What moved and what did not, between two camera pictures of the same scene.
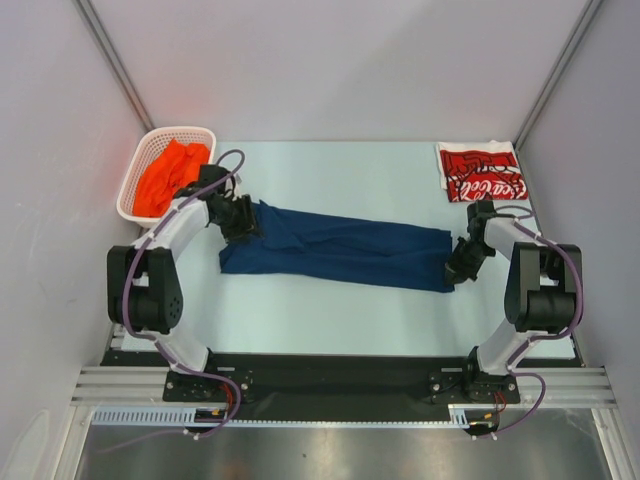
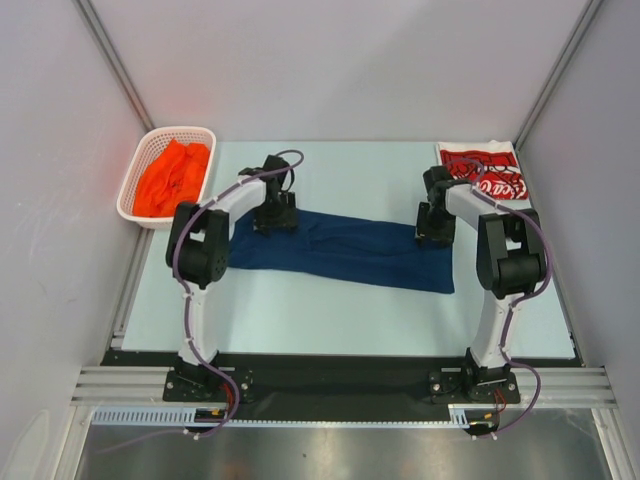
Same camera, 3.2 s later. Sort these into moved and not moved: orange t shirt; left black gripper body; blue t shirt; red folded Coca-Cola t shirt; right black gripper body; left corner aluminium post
Moved: left black gripper body; right black gripper body
Not moved: orange t shirt; red folded Coca-Cola t shirt; blue t shirt; left corner aluminium post
